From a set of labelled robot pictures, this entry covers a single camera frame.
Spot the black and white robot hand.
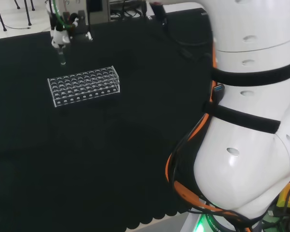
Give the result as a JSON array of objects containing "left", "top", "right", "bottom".
[{"left": 47, "top": 0, "right": 94, "bottom": 49}]

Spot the clear glass test tube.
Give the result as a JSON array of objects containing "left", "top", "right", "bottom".
[{"left": 58, "top": 45, "right": 68, "bottom": 66}]

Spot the clear plastic test tube rack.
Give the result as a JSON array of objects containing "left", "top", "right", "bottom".
[{"left": 47, "top": 65, "right": 122, "bottom": 108}]

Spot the grey metal stand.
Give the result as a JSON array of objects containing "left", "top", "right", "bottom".
[{"left": 87, "top": 0, "right": 111, "bottom": 25}]

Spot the black tripod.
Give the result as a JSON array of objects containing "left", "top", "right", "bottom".
[{"left": 0, "top": 0, "right": 36, "bottom": 32}]

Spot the black bench cloth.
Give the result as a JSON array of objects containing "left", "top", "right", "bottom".
[{"left": 0, "top": 7, "right": 223, "bottom": 232}]

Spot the yellow emergency stop button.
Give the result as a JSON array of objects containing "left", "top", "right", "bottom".
[{"left": 276, "top": 180, "right": 290, "bottom": 216}]

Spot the green cable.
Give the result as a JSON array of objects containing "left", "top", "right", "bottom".
[{"left": 51, "top": 0, "right": 76, "bottom": 29}]

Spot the thin black floor cable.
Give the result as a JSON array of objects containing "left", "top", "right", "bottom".
[{"left": 0, "top": 4, "right": 31, "bottom": 30}]

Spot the black cable bundle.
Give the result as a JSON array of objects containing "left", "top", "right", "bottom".
[{"left": 110, "top": 0, "right": 149, "bottom": 22}]

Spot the black cable with plug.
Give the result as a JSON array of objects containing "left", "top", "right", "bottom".
[{"left": 150, "top": 2, "right": 217, "bottom": 62}]

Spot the orange cable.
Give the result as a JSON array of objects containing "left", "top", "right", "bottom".
[{"left": 164, "top": 44, "right": 253, "bottom": 232}]

